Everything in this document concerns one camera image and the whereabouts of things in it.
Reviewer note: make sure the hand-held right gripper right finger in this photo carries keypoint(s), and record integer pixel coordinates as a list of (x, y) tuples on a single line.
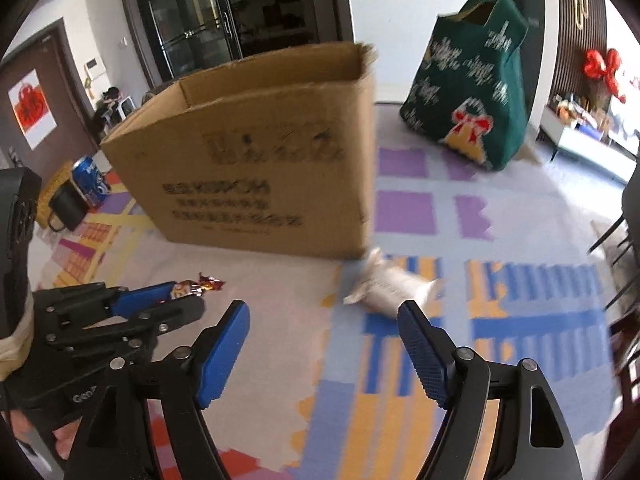
[(425, 360)]

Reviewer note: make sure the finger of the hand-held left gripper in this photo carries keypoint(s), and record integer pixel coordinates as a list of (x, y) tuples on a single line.
[(170, 312), (145, 297)]

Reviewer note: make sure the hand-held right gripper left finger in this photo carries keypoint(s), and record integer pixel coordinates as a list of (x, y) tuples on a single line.
[(225, 355)]

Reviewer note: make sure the gold brown twist-wrapped candy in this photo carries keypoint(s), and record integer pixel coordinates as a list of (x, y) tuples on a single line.
[(200, 286)]

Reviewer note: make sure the pale snack packet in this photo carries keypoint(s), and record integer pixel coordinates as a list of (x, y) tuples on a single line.
[(395, 285)]

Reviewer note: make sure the brown cardboard box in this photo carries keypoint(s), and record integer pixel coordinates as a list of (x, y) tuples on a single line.
[(260, 160)]

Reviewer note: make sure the person's left hand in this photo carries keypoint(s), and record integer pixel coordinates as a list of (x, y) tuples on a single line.
[(50, 440)]

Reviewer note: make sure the black mug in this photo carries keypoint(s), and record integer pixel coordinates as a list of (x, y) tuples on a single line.
[(67, 207)]

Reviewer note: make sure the blue cookie packet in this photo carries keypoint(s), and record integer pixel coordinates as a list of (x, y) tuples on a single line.
[(91, 182)]

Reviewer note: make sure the colourful patterned tablecloth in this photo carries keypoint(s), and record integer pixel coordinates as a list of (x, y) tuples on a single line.
[(450, 260)]

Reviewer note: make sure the red paper door decoration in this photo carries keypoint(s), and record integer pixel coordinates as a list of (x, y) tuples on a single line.
[(32, 110)]

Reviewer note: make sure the brown door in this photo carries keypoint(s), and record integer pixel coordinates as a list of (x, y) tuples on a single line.
[(50, 100)]

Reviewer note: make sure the dark dining chair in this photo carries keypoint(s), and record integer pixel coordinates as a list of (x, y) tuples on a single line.
[(620, 230)]

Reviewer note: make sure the white low cabinet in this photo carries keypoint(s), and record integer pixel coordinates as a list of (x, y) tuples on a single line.
[(585, 140)]

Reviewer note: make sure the green printed fabric bag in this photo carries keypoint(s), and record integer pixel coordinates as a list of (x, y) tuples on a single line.
[(470, 80)]

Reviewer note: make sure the dark glass-door cabinet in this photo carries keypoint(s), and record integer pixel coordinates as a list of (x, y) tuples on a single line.
[(225, 10)]

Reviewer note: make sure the red ribbon bow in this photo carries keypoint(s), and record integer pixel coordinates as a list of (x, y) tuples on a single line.
[(602, 72)]

